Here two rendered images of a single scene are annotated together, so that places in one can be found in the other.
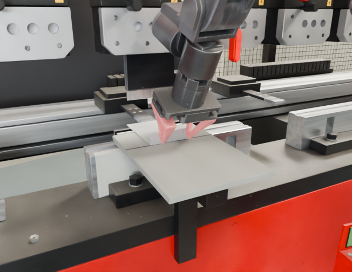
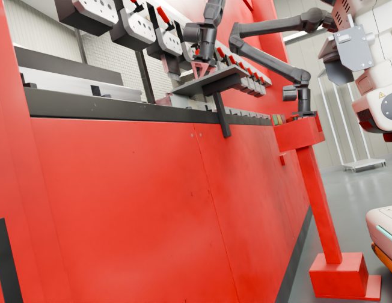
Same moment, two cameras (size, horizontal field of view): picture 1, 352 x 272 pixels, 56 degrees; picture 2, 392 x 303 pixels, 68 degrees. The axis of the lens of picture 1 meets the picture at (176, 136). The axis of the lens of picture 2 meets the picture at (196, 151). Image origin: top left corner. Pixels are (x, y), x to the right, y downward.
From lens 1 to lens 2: 0.97 m
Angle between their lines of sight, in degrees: 43
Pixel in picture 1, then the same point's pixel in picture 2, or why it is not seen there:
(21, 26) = (141, 23)
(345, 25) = (219, 67)
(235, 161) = not seen: hidden behind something
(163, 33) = (191, 32)
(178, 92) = (205, 50)
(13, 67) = not seen: hidden behind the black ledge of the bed
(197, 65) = (212, 35)
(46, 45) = (148, 33)
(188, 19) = (210, 15)
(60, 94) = not seen: hidden behind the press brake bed
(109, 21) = (163, 33)
